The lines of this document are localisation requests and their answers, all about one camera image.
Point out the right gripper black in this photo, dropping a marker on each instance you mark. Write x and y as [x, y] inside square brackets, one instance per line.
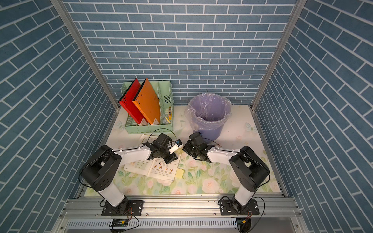
[186, 148]

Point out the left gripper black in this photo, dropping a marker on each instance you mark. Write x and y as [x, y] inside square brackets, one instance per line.
[171, 158]

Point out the English textbook yellow cover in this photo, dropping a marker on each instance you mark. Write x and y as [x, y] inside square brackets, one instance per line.
[138, 163]

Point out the yellow sticky note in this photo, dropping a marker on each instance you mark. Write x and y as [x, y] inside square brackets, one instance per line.
[179, 173]

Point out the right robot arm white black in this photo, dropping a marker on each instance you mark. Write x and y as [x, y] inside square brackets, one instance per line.
[250, 170]

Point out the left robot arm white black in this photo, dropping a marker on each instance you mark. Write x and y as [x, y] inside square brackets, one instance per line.
[100, 169]

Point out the green plastic file rack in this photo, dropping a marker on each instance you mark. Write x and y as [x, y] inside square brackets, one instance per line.
[164, 91]

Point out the floral table mat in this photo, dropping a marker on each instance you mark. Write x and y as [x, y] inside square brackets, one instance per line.
[199, 177]

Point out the purple trash bin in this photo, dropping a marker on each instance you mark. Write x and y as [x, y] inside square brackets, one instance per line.
[209, 116]

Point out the clear plastic bin liner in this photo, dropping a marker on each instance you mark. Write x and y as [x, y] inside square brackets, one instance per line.
[209, 112]

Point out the orange file folder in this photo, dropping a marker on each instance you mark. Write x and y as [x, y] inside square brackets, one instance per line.
[147, 102]

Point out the red file folder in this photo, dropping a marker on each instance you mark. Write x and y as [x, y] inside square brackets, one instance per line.
[126, 101]

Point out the small black electronics box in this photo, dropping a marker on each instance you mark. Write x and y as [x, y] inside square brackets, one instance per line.
[119, 223]

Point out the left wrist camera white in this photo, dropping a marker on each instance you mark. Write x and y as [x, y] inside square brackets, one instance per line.
[178, 144]

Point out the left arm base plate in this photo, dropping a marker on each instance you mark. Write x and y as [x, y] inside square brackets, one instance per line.
[125, 208]

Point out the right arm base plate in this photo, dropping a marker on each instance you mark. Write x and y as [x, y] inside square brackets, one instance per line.
[227, 209]

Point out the aluminium mounting rail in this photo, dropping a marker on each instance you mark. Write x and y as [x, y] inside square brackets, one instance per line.
[182, 214]

